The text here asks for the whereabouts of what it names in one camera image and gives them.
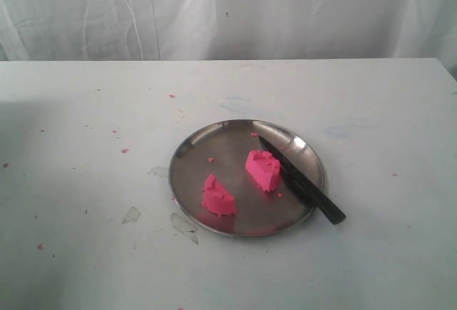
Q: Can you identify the clear tape piece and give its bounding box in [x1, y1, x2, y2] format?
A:
[121, 206, 141, 224]
[147, 166, 169, 179]
[170, 213, 199, 245]

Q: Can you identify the clear tape piece middle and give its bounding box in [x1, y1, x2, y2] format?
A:
[170, 213, 199, 245]

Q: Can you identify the white plastic backdrop sheet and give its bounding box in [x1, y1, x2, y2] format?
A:
[1, 0, 456, 66]

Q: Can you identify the round stainless steel plate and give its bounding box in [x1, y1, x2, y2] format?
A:
[169, 119, 326, 237]

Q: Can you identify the clear tape piece left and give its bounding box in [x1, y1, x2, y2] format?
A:
[121, 206, 141, 224]

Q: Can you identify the black serrated knife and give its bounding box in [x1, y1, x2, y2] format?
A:
[258, 136, 346, 225]

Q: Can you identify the clear tape piece upper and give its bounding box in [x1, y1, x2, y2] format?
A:
[147, 166, 169, 179]

